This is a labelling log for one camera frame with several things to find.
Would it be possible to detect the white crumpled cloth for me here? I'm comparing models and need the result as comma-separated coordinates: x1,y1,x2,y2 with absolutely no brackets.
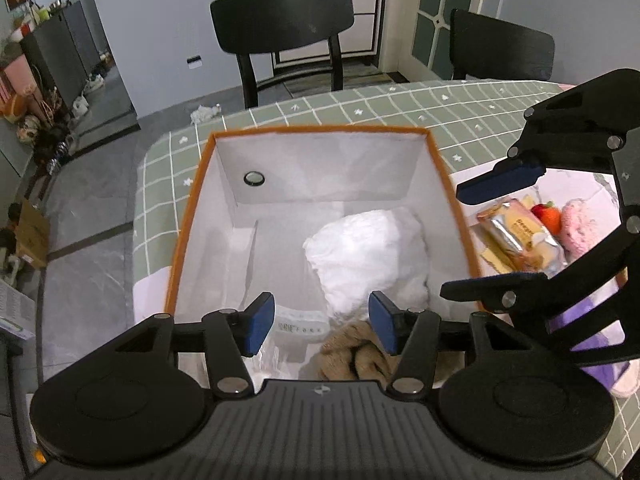
190,105,223,125

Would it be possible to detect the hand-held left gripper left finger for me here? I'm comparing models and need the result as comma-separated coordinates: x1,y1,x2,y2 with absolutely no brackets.
102,291,277,400

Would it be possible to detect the pink crochet pouch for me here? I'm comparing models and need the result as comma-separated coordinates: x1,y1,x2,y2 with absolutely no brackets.
560,199,610,261

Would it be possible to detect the black cabinet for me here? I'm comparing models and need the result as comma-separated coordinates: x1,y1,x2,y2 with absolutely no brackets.
20,0,101,111

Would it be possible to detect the brown plush toy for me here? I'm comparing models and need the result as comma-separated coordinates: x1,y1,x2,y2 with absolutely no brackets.
317,321,407,387

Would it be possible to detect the orange cardboard box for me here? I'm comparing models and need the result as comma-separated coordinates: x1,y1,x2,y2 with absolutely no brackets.
164,125,487,396

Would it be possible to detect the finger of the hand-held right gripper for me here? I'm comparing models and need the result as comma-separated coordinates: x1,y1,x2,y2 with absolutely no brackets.
456,69,640,207
439,224,640,369

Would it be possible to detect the bread snack packet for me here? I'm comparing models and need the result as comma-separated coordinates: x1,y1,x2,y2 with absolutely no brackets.
475,197,568,278

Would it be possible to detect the white glass-panel door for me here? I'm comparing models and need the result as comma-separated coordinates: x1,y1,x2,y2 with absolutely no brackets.
385,0,506,81

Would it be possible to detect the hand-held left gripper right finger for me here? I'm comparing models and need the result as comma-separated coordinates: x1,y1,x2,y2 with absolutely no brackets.
368,290,540,401

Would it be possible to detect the purple tissue pack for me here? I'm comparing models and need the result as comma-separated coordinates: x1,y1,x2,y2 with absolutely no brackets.
547,280,640,398

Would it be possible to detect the white cloth bag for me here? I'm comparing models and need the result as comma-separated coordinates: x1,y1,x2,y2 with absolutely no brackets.
302,207,433,322

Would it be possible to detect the black chair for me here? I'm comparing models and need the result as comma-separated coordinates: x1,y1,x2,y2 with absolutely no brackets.
450,8,556,81
210,0,356,108

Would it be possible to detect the red crochet strawberry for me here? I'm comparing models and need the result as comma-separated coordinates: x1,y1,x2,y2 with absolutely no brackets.
531,201,562,236

